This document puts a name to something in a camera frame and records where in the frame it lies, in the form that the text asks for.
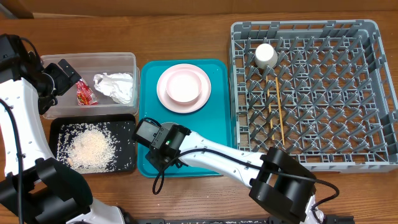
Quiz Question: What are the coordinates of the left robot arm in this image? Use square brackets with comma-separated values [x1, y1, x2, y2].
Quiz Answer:
[1, 34, 134, 223]

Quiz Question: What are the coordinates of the teal serving tray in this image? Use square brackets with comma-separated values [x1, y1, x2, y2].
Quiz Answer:
[136, 58, 234, 179]

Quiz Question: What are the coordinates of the black plastic tray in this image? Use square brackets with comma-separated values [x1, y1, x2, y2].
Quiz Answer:
[45, 113, 137, 177]

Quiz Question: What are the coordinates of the red snack wrapper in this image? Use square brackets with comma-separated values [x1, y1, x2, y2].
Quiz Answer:
[76, 78, 98, 105]

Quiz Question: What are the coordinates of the grey dish rack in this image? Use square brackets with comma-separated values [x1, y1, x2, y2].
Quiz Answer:
[229, 20, 397, 173]

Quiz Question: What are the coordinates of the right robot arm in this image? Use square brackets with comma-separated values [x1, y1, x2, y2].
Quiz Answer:
[133, 118, 325, 223]

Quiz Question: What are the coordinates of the white napkin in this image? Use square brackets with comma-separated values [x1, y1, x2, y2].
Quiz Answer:
[93, 73, 134, 104]

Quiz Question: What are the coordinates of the clear plastic bin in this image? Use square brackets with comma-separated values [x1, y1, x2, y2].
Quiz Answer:
[41, 52, 140, 119]

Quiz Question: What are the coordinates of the white rice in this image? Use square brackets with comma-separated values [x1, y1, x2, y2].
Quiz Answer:
[55, 121, 135, 174]

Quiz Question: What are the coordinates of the white cup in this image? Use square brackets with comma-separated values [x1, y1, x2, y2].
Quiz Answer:
[254, 44, 278, 69]

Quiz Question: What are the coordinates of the grey bowl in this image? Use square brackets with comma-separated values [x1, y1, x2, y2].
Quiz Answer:
[161, 122, 177, 129]

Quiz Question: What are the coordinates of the small pink plate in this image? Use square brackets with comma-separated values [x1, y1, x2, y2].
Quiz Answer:
[166, 70, 202, 104]

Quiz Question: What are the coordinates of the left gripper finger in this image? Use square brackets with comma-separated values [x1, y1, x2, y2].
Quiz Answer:
[58, 59, 81, 87]
[45, 63, 61, 75]

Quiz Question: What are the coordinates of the wooden chopstick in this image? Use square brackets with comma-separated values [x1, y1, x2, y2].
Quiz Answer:
[266, 75, 274, 140]
[275, 77, 285, 146]

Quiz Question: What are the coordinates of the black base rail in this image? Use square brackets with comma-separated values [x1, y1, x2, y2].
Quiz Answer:
[136, 215, 355, 224]

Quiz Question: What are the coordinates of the large pink plate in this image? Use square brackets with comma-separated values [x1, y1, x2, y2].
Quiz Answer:
[156, 63, 211, 113]

